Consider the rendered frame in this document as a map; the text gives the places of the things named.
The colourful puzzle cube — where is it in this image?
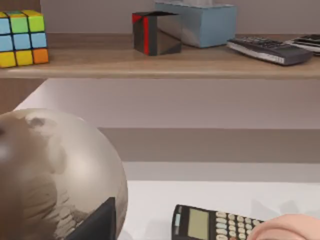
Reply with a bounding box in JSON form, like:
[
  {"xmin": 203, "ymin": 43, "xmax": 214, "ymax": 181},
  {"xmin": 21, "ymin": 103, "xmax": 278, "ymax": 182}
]
[{"xmin": 0, "ymin": 9, "xmax": 49, "ymax": 69}]

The black and red cube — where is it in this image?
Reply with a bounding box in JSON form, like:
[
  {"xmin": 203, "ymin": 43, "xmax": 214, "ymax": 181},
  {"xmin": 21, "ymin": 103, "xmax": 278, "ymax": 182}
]
[{"xmin": 131, "ymin": 11, "xmax": 183, "ymax": 57}]

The grey brown globe ball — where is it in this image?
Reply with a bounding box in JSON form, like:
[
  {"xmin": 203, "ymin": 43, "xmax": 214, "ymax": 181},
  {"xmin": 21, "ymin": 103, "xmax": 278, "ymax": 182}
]
[{"xmin": 0, "ymin": 107, "xmax": 129, "ymax": 240}]

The black and silver calculator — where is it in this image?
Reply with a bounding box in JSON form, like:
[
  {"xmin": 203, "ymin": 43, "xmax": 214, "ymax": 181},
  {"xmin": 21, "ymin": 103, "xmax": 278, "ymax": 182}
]
[{"xmin": 284, "ymin": 34, "xmax": 320, "ymax": 57}]

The pink rounded object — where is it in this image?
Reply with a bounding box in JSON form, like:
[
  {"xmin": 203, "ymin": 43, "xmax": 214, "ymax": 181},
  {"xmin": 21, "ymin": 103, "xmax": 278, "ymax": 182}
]
[{"xmin": 248, "ymin": 212, "xmax": 320, "ymax": 240}]

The black calculator with pale keys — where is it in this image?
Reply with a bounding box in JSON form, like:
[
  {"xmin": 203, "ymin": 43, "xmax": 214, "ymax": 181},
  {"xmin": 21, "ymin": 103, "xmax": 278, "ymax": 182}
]
[{"xmin": 171, "ymin": 204, "xmax": 266, "ymax": 240}]

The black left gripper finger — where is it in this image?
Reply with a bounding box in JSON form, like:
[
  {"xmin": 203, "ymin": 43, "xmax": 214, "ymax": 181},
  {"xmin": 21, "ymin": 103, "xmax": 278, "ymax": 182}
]
[{"xmin": 65, "ymin": 196, "xmax": 117, "ymax": 240}]

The light blue tissue box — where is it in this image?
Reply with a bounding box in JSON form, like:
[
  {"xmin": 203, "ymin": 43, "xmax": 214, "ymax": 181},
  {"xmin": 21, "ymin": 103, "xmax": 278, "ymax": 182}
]
[{"xmin": 154, "ymin": 0, "xmax": 238, "ymax": 49}]

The wooden shelf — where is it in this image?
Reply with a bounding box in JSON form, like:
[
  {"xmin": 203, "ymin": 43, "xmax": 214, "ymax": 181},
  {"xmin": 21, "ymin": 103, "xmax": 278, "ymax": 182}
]
[{"xmin": 0, "ymin": 32, "xmax": 320, "ymax": 114}]

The dark grey calculator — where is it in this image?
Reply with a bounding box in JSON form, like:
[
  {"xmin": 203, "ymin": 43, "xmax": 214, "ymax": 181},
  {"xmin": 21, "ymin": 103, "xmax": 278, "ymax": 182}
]
[{"xmin": 226, "ymin": 36, "xmax": 314, "ymax": 67}]

